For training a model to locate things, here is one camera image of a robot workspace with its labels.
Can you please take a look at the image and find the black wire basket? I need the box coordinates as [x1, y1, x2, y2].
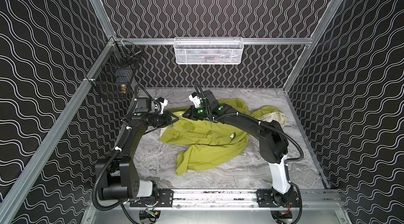
[91, 41, 143, 100]

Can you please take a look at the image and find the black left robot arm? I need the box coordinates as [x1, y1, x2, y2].
[92, 97, 179, 211]

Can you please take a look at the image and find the lime green printed jacket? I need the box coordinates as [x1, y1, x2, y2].
[159, 98, 287, 176]

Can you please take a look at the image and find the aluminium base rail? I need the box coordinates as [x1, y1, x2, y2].
[129, 187, 302, 209]

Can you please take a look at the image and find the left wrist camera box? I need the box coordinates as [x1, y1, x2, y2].
[155, 97, 168, 114]

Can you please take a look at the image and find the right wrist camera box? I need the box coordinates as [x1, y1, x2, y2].
[188, 93, 203, 108]

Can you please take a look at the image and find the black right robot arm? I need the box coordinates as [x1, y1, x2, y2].
[184, 90, 304, 196]

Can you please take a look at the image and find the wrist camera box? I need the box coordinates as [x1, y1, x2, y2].
[188, 93, 203, 108]
[155, 97, 168, 114]

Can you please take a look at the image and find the white wire mesh basket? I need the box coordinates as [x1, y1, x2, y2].
[173, 37, 244, 65]

